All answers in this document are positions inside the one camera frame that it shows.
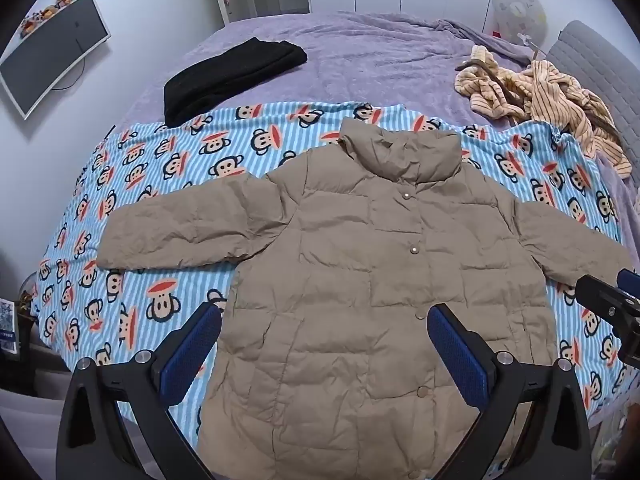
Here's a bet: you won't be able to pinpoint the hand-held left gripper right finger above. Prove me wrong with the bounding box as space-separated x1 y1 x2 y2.
427 302 594 480

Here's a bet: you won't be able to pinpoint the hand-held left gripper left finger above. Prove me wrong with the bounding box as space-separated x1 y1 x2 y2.
56 302 223 480

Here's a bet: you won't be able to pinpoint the khaki puffer jacket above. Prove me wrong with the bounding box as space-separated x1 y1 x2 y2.
95 117 636 480

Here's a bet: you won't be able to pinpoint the blue striped monkey print blanket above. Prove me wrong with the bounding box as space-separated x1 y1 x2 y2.
35 101 633 461

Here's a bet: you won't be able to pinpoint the blue printed box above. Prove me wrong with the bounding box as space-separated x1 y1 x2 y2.
0 297 21 356

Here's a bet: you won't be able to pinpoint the yellow striped garment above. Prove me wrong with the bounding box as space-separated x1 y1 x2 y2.
454 45 633 178

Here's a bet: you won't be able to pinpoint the grey padded headboard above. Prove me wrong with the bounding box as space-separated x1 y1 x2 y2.
545 20 640 156

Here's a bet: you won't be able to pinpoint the brown cloth belt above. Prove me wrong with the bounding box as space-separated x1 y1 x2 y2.
459 59 532 113

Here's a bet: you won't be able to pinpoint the black folded garment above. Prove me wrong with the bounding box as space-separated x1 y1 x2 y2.
164 37 307 128

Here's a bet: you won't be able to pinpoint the round white patterned pillow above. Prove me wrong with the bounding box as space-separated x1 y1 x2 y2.
491 0 547 43

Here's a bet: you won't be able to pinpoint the purple bed cover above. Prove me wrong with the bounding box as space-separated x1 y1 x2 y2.
112 10 640 431

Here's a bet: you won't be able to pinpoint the orange toy figurines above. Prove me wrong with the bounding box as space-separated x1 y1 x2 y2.
20 0 76 37

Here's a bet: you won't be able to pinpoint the black monitor cable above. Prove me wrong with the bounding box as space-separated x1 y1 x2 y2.
50 57 87 92

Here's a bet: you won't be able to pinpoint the wall-mounted monitor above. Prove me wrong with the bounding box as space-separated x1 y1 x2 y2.
0 0 112 120

